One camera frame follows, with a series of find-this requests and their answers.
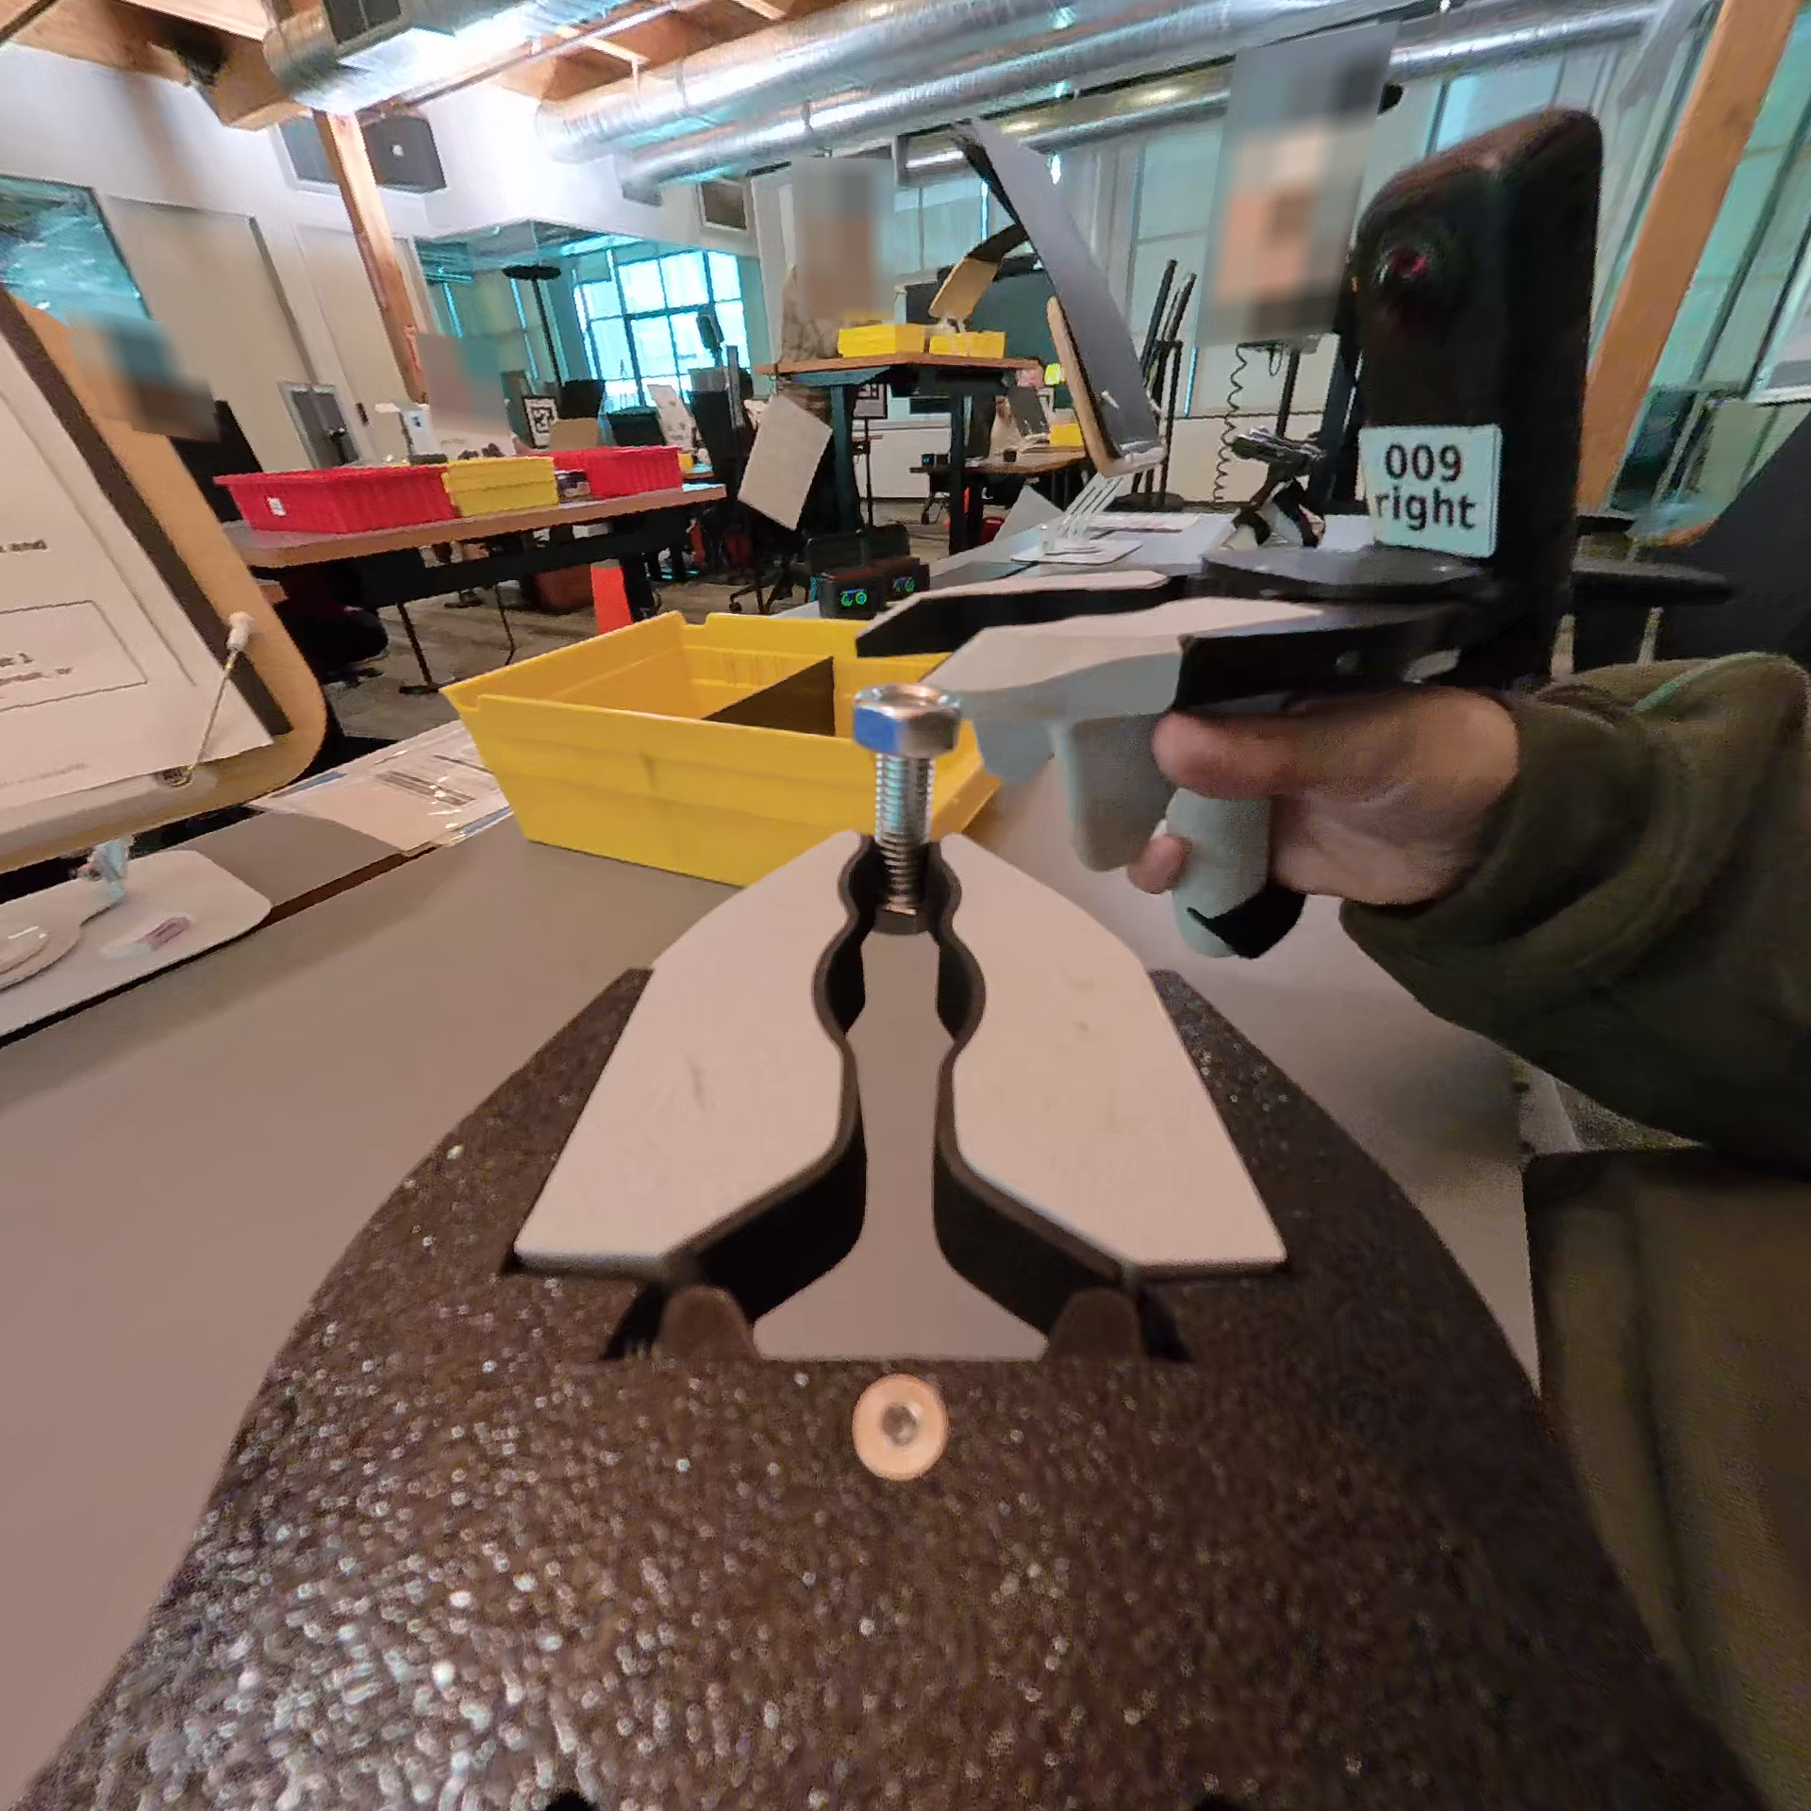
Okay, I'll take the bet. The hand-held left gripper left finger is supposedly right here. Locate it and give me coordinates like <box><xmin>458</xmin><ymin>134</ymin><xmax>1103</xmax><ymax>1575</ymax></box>
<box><xmin>512</xmin><ymin>832</ymin><xmax>869</xmax><ymax>1282</ymax></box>

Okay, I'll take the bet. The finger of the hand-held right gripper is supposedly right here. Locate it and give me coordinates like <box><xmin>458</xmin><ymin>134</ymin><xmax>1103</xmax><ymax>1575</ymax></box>
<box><xmin>855</xmin><ymin>566</ymin><xmax>1207</xmax><ymax>659</ymax></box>
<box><xmin>936</xmin><ymin>600</ymin><xmax>1326</xmax><ymax>783</ymax></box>

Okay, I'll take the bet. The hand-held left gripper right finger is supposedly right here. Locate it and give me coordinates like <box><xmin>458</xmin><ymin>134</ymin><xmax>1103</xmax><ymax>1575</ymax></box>
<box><xmin>936</xmin><ymin>832</ymin><xmax>1293</xmax><ymax>1287</ymax></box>

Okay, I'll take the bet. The steel hex bolt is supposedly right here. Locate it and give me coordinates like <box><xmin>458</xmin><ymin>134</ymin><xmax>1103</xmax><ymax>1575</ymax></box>
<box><xmin>872</xmin><ymin>750</ymin><xmax>935</xmax><ymax>935</ymax></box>

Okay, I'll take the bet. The person's right forearm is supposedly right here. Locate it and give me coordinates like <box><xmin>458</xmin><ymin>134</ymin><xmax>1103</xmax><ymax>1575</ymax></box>
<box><xmin>1337</xmin><ymin>654</ymin><xmax>1811</xmax><ymax>1169</ymax></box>

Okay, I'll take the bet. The wooden standing desk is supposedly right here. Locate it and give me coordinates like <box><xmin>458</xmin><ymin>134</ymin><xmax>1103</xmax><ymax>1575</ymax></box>
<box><xmin>756</xmin><ymin>353</ymin><xmax>1045</xmax><ymax>557</ymax></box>

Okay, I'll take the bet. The grey desk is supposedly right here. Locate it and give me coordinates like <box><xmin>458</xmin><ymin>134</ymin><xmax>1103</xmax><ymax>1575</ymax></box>
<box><xmin>0</xmin><ymin>509</ymin><xmax>1573</xmax><ymax>1798</ymax></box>

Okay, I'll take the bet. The person's right hand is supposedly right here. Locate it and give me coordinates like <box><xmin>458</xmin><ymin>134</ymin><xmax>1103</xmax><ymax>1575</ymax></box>
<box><xmin>1129</xmin><ymin>690</ymin><xmax>1524</xmax><ymax>911</ymax></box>

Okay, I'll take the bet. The clear acrylic stand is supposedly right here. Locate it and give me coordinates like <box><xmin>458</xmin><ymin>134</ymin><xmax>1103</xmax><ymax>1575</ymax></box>
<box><xmin>1053</xmin><ymin>473</ymin><xmax>1137</xmax><ymax>552</ymax></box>

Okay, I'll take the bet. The black bin divider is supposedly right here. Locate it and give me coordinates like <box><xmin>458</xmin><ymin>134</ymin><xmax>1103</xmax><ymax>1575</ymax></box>
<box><xmin>704</xmin><ymin>658</ymin><xmax>839</xmax><ymax>738</ymax></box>

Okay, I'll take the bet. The leaning white board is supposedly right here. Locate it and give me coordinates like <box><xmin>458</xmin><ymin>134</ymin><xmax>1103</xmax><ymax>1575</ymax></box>
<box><xmin>738</xmin><ymin>395</ymin><xmax>835</xmax><ymax>534</ymax></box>

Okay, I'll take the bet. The large yellow plastic bin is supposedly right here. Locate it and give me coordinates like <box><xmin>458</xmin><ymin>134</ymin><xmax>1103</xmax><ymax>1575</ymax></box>
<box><xmin>441</xmin><ymin>611</ymin><xmax>998</xmax><ymax>889</ymax></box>

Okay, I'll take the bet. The dark-backed clipboard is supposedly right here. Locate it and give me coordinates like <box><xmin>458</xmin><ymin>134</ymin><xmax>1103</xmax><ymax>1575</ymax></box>
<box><xmin>960</xmin><ymin>120</ymin><xmax>1173</xmax><ymax>479</ymax></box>

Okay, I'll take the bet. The clear bag with label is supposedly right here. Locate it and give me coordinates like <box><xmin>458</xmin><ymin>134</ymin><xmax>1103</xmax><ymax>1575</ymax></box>
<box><xmin>253</xmin><ymin>722</ymin><xmax>514</xmax><ymax>860</ymax></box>

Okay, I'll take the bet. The wooden table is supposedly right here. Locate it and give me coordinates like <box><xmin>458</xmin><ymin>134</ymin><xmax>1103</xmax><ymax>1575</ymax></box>
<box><xmin>226</xmin><ymin>480</ymin><xmax>730</xmax><ymax>571</ymax></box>

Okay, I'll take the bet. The red plastic bin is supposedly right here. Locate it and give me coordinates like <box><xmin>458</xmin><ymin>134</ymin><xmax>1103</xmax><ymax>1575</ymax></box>
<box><xmin>214</xmin><ymin>468</ymin><xmax>456</xmax><ymax>535</ymax></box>
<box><xmin>551</xmin><ymin>445</ymin><xmax>685</xmax><ymax>500</ymax></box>

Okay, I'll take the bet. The small yellow plastic bin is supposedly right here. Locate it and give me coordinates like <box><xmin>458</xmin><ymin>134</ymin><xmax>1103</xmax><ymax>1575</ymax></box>
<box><xmin>441</xmin><ymin>455</ymin><xmax>560</xmax><ymax>518</ymax></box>

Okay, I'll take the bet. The person's torso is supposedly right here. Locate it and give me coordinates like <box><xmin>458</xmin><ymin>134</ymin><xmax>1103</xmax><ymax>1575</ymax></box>
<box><xmin>1521</xmin><ymin>1145</ymin><xmax>1811</xmax><ymax>1811</ymax></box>

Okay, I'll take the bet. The wooden clipboard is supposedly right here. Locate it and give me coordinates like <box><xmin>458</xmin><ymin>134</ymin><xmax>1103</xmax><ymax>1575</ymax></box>
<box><xmin>0</xmin><ymin>292</ymin><xmax>330</xmax><ymax>875</ymax></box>

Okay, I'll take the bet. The printed instruction sheet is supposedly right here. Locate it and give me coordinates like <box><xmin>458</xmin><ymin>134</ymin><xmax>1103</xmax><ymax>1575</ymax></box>
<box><xmin>0</xmin><ymin>340</ymin><xmax>277</xmax><ymax>837</ymax></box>

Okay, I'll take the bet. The black wall speaker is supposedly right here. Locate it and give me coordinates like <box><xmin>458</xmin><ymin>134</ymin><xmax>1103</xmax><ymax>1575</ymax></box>
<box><xmin>360</xmin><ymin>114</ymin><xmax>448</xmax><ymax>194</ymax></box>

